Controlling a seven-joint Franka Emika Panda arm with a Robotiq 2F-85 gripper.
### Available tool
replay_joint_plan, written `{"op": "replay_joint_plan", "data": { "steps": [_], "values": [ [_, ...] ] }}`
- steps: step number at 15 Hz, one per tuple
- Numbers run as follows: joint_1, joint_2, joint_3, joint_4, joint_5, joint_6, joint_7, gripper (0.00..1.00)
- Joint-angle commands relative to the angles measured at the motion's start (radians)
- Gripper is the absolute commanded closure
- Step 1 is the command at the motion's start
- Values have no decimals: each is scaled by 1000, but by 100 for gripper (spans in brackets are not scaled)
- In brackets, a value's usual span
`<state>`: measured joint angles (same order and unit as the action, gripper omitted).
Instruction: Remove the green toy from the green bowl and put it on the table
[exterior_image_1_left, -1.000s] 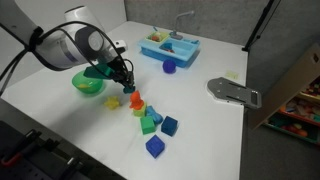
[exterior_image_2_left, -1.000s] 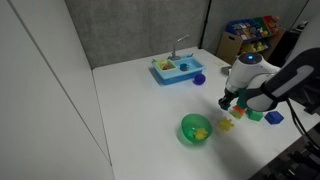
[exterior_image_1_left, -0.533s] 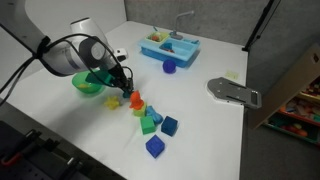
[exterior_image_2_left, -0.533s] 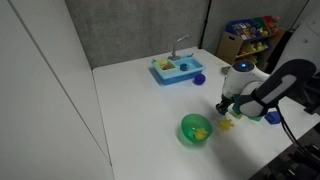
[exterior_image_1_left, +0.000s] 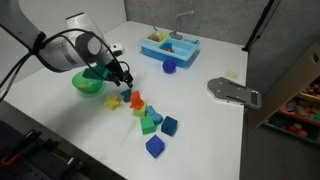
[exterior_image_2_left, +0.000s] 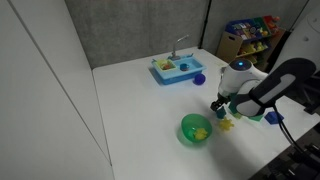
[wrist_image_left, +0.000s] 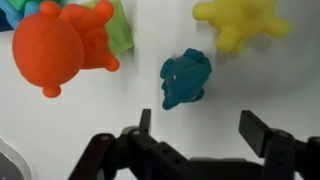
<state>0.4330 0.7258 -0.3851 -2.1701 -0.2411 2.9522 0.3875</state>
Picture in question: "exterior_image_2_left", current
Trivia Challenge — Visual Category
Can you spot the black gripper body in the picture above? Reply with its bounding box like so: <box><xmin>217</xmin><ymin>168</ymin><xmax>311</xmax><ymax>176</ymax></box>
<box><xmin>211</xmin><ymin>93</ymin><xmax>232</xmax><ymax>109</ymax></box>

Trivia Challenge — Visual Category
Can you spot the dark green toy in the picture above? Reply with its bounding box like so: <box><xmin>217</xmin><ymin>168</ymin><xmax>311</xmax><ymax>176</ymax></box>
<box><xmin>214</xmin><ymin>108</ymin><xmax>228</xmax><ymax>120</ymax></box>

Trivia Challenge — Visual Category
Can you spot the yellow spiky toy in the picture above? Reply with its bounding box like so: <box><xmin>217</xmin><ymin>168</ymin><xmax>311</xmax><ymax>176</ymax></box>
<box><xmin>218</xmin><ymin>117</ymin><xmax>235</xmax><ymax>132</ymax></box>

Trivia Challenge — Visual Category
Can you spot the yellow toy piece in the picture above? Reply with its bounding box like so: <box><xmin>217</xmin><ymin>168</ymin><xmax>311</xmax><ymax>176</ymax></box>
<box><xmin>193</xmin><ymin>127</ymin><xmax>209</xmax><ymax>141</ymax></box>

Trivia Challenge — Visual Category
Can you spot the green plastic bowl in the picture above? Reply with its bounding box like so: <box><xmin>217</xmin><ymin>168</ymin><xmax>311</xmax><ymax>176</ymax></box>
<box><xmin>180</xmin><ymin>113</ymin><xmax>213</xmax><ymax>145</ymax></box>

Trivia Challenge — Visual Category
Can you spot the blue toy sink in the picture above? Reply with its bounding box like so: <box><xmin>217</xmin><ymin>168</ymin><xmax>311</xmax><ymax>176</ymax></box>
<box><xmin>151</xmin><ymin>54</ymin><xmax>207</xmax><ymax>85</ymax></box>

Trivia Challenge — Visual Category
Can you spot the grey toy faucet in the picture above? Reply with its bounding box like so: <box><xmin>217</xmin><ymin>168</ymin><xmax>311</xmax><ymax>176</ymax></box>
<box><xmin>168</xmin><ymin>34</ymin><xmax>190</xmax><ymax>62</ymax></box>

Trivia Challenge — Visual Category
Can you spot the toy shelf with bins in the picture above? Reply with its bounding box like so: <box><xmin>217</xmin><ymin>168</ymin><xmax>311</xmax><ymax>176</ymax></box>
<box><xmin>225</xmin><ymin>15</ymin><xmax>287</xmax><ymax>73</ymax></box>

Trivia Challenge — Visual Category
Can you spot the purple blue ball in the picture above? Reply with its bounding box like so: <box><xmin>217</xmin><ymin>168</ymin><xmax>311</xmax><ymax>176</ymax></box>
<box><xmin>193</xmin><ymin>73</ymin><xmax>207</xmax><ymax>86</ymax></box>

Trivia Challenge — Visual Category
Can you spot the green cube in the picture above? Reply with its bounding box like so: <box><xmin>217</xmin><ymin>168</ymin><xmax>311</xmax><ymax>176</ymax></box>
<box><xmin>248</xmin><ymin>113</ymin><xmax>266</xmax><ymax>123</ymax></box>

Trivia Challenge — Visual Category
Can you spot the brown cardboard panel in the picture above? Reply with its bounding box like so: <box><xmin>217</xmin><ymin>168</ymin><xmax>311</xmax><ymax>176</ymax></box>
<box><xmin>215</xmin><ymin>31</ymin><xmax>244</xmax><ymax>64</ymax></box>

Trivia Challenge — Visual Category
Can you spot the bright blue cube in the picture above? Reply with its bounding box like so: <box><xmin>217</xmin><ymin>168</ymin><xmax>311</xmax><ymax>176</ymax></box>
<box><xmin>265</xmin><ymin>111</ymin><xmax>285</xmax><ymax>126</ymax></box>

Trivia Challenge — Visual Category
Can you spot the lime green basket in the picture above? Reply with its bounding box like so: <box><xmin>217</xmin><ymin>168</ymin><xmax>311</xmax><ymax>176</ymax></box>
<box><xmin>155</xmin><ymin>58</ymin><xmax>178</xmax><ymax>72</ymax></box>

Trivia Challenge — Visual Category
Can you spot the black pole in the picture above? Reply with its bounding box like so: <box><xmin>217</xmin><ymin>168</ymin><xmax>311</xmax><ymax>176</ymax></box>
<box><xmin>198</xmin><ymin>0</ymin><xmax>213</xmax><ymax>50</ymax></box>

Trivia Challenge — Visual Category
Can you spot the black equipment rig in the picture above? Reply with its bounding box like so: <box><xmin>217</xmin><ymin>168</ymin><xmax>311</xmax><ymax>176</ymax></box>
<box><xmin>249</xmin><ymin>123</ymin><xmax>320</xmax><ymax>180</ymax></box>

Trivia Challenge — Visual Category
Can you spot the teal wrist mount piece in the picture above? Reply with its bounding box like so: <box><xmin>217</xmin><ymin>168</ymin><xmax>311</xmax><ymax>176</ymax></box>
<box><xmin>227</xmin><ymin>99</ymin><xmax>238</xmax><ymax>115</ymax></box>

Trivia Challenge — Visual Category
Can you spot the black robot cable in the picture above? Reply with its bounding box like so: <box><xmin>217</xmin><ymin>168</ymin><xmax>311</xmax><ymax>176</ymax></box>
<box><xmin>273</xmin><ymin>105</ymin><xmax>306</xmax><ymax>154</ymax></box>

